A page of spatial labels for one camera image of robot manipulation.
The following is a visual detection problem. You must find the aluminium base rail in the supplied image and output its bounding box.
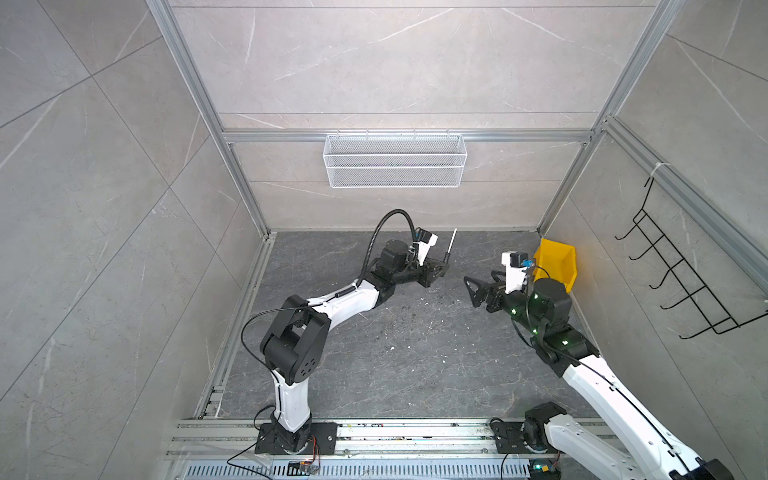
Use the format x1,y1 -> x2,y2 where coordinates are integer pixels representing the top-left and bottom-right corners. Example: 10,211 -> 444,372
159,418 -> 591,479

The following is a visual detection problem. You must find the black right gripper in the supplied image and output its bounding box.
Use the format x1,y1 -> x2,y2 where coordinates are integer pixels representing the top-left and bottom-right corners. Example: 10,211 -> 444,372
466,267 -> 547,339

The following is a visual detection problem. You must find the aluminium frame corner post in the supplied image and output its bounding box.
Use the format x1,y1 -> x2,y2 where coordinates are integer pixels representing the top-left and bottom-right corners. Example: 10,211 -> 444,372
535,0 -> 688,236

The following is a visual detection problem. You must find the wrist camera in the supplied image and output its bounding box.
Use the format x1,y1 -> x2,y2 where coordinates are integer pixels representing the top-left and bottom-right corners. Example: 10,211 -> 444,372
501,251 -> 534,294
415,228 -> 438,266

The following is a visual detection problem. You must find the yellow plastic bin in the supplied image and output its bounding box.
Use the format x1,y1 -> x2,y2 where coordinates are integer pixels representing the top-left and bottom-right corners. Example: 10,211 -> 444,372
534,239 -> 578,293

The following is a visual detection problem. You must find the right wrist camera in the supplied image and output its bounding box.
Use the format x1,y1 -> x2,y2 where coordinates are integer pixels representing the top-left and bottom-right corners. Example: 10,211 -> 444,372
501,251 -> 534,294

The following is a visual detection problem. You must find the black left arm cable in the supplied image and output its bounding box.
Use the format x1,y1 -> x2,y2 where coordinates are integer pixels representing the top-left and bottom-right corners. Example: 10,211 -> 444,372
358,208 -> 418,284

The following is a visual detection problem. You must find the black wire hook rack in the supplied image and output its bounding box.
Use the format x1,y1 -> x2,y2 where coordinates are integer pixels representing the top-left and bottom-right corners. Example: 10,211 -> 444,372
614,177 -> 767,340

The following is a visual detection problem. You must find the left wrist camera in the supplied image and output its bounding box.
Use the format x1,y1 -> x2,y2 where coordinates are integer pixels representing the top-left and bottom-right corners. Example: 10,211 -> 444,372
415,228 -> 438,266

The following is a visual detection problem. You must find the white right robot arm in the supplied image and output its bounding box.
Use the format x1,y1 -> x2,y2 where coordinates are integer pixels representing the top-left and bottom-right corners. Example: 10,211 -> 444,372
464,271 -> 733,479

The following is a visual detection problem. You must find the white wire mesh basket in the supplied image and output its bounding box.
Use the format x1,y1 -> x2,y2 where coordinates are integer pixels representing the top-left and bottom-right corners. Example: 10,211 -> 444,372
323,133 -> 468,189

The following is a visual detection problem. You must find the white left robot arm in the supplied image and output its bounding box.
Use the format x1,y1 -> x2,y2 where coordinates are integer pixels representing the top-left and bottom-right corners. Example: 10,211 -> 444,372
259,231 -> 451,453

